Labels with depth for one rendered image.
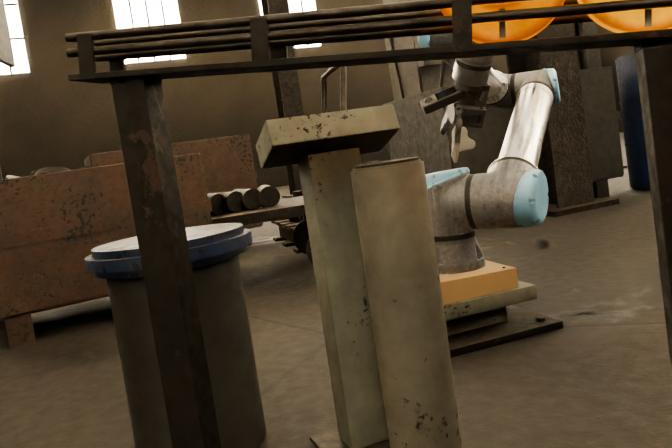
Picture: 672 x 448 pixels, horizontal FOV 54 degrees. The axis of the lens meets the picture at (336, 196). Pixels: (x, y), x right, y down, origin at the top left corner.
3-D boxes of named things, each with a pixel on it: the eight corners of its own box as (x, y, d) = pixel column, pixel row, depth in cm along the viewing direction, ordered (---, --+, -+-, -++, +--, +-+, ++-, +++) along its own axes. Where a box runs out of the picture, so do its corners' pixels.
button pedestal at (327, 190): (447, 438, 121) (400, 102, 117) (324, 478, 113) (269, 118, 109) (408, 410, 136) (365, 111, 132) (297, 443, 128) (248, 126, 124)
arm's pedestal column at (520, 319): (368, 329, 200) (365, 303, 199) (483, 301, 212) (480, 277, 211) (427, 364, 162) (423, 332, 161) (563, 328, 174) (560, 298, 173)
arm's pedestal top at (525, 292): (382, 303, 197) (380, 290, 196) (476, 281, 206) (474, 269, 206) (430, 325, 166) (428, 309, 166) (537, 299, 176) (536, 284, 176)
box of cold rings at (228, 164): (236, 234, 523) (221, 140, 518) (267, 242, 447) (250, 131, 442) (100, 260, 484) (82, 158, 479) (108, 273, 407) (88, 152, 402)
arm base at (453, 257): (408, 266, 193) (405, 232, 192) (469, 257, 197) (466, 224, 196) (430, 277, 175) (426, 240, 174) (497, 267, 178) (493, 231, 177)
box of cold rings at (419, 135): (541, 190, 514) (527, 79, 508) (628, 192, 426) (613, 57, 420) (397, 217, 477) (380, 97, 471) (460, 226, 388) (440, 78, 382)
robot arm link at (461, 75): (460, 70, 161) (451, 54, 168) (456, 88, 163) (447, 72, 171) (495, 72, 162) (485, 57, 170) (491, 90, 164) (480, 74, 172)
